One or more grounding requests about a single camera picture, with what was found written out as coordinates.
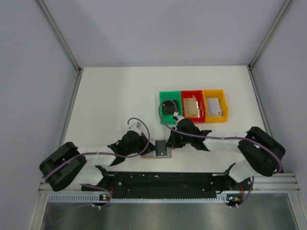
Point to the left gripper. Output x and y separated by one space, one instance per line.
144 141

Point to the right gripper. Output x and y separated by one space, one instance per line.
172 142

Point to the brown leather card holder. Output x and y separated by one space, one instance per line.
152 155

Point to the black credit card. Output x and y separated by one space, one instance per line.
161 149

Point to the green plastic bin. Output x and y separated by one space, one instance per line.
171 95

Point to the yellow plastic bin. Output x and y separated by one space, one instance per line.
218 93

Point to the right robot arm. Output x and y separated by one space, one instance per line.
262 153

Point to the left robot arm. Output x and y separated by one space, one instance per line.
71 165

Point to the black cards stack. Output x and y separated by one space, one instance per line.
169 107

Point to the gold cards stack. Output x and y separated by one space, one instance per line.
191 108

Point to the silver cards stack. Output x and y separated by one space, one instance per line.
213 107

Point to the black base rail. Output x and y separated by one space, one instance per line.
167 185

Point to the grey cable duct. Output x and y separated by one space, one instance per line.
98 198

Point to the aluminium frame profile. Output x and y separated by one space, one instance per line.
58 34

